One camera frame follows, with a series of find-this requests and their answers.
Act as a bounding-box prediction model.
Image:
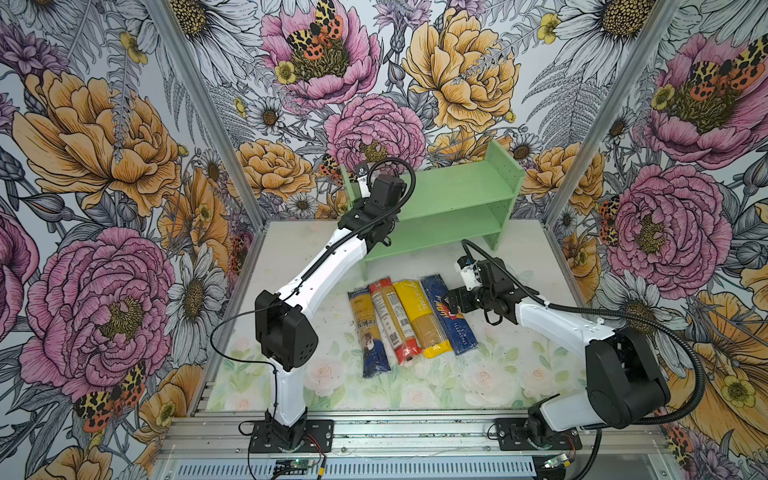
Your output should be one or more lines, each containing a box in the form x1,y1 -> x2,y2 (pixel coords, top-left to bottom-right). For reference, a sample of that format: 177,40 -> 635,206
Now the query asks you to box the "blue Barilla spaghetti box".
420,274 -> 478,355

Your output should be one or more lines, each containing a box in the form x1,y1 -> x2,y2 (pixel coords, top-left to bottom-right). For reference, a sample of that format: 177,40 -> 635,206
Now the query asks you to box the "yellow blue spaghetti bag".
348,287 -> 390,378

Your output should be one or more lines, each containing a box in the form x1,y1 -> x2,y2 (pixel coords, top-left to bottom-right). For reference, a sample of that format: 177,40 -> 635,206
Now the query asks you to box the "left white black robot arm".
255,174 -> 416,451

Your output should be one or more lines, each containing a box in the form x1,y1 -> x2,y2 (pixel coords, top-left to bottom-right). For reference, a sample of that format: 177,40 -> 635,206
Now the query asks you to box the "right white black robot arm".
443,255 -> 671,447

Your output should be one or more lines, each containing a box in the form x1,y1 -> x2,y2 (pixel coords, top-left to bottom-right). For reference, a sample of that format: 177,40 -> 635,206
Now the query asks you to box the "green wooden two-tier shelf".
360,140 -> 526,279

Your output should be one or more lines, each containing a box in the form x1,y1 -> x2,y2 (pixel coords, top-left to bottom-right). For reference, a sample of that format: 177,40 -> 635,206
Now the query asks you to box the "yellow Pastatime spaghetti bag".
394,280 -> 452,359

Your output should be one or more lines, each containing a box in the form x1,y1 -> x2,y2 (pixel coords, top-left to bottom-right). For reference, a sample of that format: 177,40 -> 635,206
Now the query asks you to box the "red white label spaghetti bag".
369,278 -> 422,365

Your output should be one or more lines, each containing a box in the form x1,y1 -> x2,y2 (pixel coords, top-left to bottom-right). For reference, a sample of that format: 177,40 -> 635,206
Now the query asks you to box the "small green circuit board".
270,459 -> 316,480

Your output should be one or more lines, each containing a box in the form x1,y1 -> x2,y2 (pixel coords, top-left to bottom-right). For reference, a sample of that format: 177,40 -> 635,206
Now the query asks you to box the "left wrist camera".
354,162 -> 371,198

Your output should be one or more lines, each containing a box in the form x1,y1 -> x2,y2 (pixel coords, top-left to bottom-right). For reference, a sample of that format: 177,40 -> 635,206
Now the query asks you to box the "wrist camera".
456,255 -> 482,291
354,162 -> 371,198

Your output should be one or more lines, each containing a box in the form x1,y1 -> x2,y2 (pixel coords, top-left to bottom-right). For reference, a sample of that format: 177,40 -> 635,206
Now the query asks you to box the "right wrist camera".
456,255 -> 482,291

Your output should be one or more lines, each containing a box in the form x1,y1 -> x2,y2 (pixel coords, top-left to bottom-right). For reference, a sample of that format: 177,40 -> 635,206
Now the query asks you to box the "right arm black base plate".
487,417 -> 582,452

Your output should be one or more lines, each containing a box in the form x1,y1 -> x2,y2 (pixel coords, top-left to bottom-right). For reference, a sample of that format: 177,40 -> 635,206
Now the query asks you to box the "right black corrugated cable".
460,238 -> 708,480

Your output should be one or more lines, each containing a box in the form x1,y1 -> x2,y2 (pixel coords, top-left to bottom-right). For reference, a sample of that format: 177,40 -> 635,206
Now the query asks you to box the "right aluminium corner post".
544,0 -> 681,229

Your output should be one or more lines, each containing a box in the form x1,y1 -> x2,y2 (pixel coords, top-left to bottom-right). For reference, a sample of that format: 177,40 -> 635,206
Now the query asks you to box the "aluminium corner post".
544,0 -> 681,229
147,1 -> 267,233

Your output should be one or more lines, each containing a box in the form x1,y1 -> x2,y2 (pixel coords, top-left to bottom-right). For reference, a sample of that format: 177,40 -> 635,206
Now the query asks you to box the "left aluminium corner post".
147,1 -> 267,233

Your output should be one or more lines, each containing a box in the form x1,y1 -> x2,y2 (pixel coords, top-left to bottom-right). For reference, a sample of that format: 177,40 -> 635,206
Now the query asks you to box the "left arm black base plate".
248,419 -> 335,454

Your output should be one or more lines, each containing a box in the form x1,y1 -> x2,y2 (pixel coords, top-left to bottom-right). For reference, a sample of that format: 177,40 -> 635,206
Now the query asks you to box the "aluminium front rail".
150,410 -> 684,479

